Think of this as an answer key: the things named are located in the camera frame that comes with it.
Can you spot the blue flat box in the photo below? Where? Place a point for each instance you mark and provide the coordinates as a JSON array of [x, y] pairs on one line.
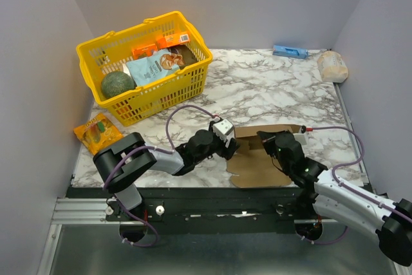
[[284, 51]]

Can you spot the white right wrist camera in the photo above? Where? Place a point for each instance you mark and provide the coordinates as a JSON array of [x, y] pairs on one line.
[[300, 134]]

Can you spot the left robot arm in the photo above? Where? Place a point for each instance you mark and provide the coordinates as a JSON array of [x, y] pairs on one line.
[[123, 162]]

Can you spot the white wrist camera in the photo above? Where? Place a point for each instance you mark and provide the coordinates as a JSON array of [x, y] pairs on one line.
[[300, 134], [224, 129]]

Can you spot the yellow plastic shopping basket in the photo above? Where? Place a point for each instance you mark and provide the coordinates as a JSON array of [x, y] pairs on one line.
[[112, 51]]

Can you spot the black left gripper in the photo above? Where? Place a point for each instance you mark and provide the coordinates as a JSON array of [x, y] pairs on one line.
[[226, 152]]

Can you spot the white bagged bread loaf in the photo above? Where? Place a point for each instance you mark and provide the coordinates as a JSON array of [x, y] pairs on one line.
[[332, 67]]

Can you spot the light blue cassava chips bag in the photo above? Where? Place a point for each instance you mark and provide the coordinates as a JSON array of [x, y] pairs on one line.
[[160, 65]]

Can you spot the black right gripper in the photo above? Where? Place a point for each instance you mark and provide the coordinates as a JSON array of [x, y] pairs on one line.
[[268, 137]]

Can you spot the green melon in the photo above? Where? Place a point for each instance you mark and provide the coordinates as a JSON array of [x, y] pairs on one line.
[[116, 83]]

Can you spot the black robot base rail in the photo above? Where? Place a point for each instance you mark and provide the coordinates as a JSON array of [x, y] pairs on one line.
[[226, 210]]

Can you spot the orange gummy candy bag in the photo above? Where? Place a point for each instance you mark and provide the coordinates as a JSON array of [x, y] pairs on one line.
[[98, 133]]

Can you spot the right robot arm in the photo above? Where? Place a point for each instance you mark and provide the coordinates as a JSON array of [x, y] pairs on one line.
[[387, 222]]

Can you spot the orange scrub mommy box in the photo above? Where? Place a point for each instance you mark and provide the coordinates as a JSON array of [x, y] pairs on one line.
[[144, 51]]

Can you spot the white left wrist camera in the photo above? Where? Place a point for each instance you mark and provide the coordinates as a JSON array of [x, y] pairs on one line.
[[224, 129]]

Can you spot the brown cardboard box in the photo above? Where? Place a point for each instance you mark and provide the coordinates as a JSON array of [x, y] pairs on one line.
[[251, 167]]

